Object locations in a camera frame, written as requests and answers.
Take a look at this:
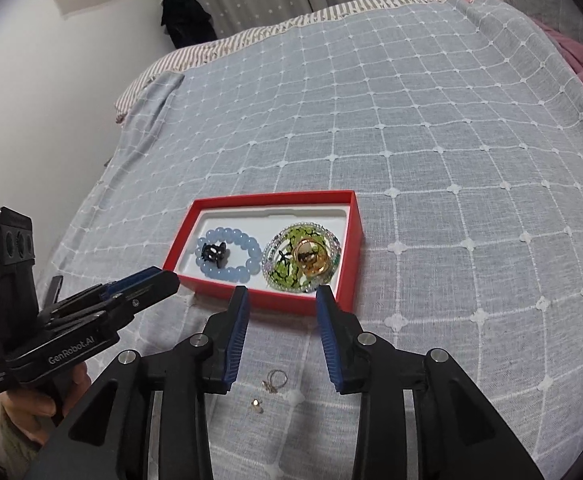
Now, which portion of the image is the person's left forearm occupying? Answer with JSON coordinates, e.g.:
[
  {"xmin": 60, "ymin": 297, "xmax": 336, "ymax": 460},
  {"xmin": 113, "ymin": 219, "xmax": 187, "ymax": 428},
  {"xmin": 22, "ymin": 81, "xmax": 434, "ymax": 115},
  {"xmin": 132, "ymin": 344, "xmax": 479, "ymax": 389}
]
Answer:
[{"xmin": 0, "ymin": 412, "xmax": 47, "ymax": 476}]

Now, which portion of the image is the dark hair clip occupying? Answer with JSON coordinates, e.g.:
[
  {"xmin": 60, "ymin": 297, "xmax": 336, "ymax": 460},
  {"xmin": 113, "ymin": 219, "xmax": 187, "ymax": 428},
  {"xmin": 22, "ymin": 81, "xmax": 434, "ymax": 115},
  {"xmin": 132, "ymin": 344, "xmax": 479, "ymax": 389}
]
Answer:
[{"xmin": 199, "ymin": 242, "xmax": 229, "ymax": 267}]

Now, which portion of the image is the thin teal beaded bracelet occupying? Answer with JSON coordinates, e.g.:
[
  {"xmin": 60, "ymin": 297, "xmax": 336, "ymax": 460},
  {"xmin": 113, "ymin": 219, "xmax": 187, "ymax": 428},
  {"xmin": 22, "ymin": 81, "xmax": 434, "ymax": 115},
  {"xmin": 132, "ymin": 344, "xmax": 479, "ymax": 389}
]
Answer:
[{"xmin": 264, "ymin": 222, "xmax": 345, "ymax": 293}]

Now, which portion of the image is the gold ring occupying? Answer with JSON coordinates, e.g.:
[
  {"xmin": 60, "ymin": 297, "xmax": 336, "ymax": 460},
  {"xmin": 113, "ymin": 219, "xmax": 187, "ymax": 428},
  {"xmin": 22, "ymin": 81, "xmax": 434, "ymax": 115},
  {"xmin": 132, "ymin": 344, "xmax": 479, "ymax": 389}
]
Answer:
[{"xmin": 291, "ymin": 240, "xmax": 333, "ymax": 277}]

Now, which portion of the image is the blue bead bracelet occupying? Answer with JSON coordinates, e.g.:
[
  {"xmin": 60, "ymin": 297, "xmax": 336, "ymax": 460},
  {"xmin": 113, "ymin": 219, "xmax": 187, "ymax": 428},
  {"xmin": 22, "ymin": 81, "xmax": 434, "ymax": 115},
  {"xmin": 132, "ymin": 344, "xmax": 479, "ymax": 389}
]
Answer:
[{"xmin": 193, "ymin": 227, "xmax": 264, "ymax": 283}]

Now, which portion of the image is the green bead bracelet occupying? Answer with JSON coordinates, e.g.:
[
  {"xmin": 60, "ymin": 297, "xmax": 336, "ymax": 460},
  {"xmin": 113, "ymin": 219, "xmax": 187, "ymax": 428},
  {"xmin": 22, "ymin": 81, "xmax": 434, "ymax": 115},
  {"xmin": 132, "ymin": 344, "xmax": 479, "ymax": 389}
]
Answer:
[{"xmin": 266, "ymin": 225, "xmax": 332, "ymax": 291}]

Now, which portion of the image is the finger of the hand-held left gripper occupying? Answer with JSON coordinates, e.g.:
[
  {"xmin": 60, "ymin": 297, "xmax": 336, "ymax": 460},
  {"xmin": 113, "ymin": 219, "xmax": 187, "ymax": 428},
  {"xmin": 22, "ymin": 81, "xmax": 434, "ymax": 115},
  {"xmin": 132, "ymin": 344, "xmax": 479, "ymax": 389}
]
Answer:
[
  {"xmin": 46, "ymin": 267, "xmax": 172, "ymax": 316},
  {"xmin": 39, "ymin": 271, "xmax": 181, "ymax": 333}
]

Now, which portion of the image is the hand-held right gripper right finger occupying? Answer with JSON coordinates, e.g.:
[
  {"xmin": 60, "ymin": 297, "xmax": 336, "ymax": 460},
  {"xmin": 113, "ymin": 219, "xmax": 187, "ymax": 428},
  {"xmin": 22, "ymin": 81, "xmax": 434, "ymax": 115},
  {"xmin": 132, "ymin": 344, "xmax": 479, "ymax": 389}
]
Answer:
[{"xmin": 315, "ymin": 285, "xmax": 547, "ymax": 480}]

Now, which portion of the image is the person's left hand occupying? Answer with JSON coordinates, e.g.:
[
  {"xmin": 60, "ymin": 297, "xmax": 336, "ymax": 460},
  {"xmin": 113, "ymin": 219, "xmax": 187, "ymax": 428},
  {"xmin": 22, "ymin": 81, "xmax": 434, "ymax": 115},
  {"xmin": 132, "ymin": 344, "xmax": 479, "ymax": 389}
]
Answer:
[{"xmin": 0, "ymin": 360, "xmax": 95, "ymax": 433}]

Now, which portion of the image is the red box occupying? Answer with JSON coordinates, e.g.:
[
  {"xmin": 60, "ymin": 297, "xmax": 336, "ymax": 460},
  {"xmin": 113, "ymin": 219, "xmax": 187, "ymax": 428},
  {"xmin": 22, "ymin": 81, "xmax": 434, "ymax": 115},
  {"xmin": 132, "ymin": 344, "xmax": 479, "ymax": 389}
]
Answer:
[{"xmin": 163, "ymin": 190, "xmax": 363, "ymax": 317}]

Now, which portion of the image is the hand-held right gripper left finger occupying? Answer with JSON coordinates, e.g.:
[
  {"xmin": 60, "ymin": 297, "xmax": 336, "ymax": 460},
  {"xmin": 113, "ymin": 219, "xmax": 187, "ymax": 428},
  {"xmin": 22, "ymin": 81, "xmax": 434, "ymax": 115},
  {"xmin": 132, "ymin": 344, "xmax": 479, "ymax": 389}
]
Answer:
[{"xmin": 22, "ymin": 285, "xmax": 251, "ymax": 480}]

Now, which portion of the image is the black garment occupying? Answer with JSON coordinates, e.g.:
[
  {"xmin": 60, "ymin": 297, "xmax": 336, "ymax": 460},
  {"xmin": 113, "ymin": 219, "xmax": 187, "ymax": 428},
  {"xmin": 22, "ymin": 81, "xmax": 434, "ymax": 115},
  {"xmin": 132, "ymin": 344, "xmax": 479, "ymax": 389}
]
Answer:
[{"xmin": 160, "ymin": 0, "xmax": 218, "ymax": 51}]

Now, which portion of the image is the clear bead bracelet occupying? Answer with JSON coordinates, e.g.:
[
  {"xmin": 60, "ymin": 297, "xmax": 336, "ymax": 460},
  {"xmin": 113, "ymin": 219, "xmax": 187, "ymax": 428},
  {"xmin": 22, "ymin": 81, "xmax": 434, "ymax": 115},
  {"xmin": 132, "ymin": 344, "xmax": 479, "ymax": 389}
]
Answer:
[{"xmin": 262, "ymin": 221, "xmax": 345, "ymax": 293}]

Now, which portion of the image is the striped bedsheet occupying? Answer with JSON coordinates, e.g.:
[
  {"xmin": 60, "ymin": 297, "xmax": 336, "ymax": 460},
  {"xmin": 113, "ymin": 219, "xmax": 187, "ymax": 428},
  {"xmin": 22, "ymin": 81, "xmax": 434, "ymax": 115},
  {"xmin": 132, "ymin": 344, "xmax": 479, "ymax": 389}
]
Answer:
[{"xmin": 114, "ymin": 0, "xmax": 452, "ymax": 123}]

